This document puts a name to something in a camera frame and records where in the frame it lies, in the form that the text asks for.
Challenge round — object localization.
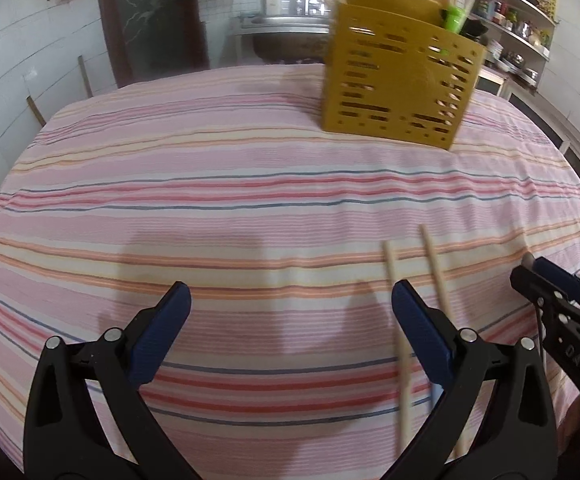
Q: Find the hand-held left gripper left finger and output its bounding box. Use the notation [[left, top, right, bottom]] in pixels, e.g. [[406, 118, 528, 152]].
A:
[[24, 281, 193, 480]]

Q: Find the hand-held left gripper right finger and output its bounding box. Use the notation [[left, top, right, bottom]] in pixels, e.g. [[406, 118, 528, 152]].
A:
[[391, 280, 557, 480]]

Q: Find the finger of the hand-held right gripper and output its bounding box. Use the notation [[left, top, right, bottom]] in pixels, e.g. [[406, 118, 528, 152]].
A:
[[510, 265, 579, 317], [522, 254, 580, 307]]

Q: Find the yellow plastic utensil holder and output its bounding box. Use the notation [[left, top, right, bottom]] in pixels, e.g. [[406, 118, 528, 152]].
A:
[[319, 0, 487, 152]]

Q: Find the green plastic cup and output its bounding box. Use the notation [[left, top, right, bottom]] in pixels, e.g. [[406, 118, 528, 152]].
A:
[[442, 3, 467, 35]]

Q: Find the pink striped tablecloth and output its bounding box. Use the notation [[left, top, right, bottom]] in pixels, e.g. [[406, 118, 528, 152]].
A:
[[0, 55, 580, 480]]

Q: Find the stack of dishes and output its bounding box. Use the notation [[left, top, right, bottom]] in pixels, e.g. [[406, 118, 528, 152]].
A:
[[489, 39, 542, 87]]

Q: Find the white corner shelf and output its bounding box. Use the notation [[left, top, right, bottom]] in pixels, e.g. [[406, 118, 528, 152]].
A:
[[467, 0, 557, 97]]

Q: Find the wooden stick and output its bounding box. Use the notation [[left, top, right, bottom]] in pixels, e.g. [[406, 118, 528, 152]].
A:
[[78, 54, 94, 99], [26, 94, 46, 127]]

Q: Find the row of condiment bottles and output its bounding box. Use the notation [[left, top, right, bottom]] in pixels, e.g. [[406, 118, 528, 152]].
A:
[[475, 0, 554, 49]]

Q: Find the dark wooden glass door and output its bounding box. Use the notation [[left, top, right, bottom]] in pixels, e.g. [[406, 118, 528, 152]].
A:
[[94, 0, 211, 87]]

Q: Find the steel sink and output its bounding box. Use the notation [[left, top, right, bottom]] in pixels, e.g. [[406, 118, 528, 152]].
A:
[[234, 14, 331, 64]]

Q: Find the yellow wall poster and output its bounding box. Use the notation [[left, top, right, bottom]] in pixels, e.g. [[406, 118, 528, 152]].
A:
[[532, 0, 559, 24]]

